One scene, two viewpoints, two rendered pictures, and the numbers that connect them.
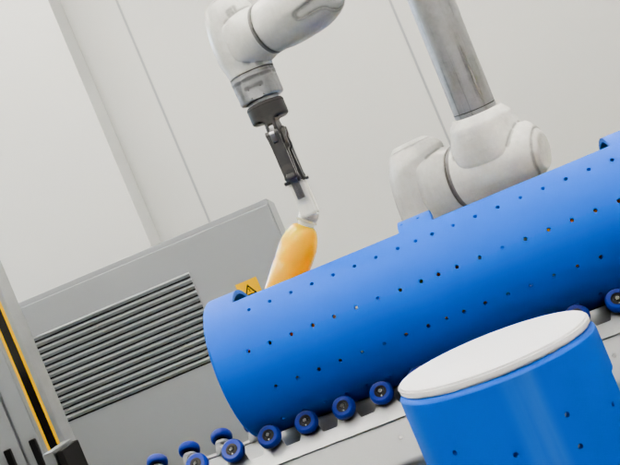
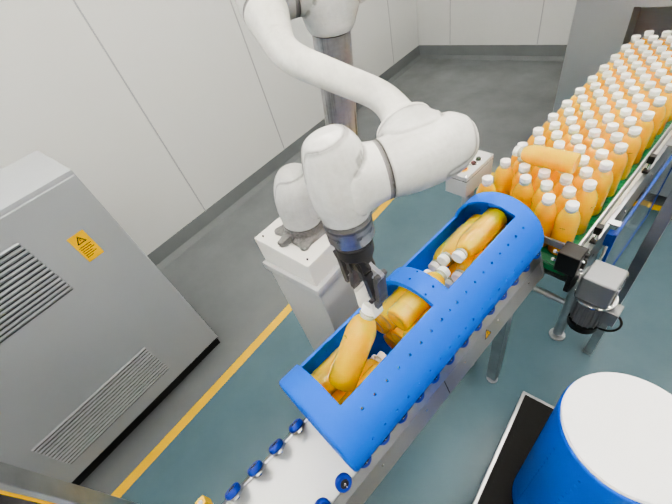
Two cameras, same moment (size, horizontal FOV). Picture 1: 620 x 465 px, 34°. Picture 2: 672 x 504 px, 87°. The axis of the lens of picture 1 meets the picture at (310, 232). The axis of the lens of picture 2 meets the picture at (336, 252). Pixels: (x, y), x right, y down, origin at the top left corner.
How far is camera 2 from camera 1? 1.78 m
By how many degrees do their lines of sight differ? 56
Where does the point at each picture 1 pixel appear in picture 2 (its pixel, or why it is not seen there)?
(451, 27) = not seen: hidden behind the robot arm
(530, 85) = (164, 40)
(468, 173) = not seen: hidden behind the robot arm
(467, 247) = (477, 305)
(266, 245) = (83, 206)
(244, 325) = (365, 423)
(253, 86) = (365, 234)
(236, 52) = (364, 207)
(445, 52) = (347, 116)
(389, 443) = (422, 416)
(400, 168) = (296, 194)
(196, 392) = (59, 318)
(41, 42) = not seen: outside the picture
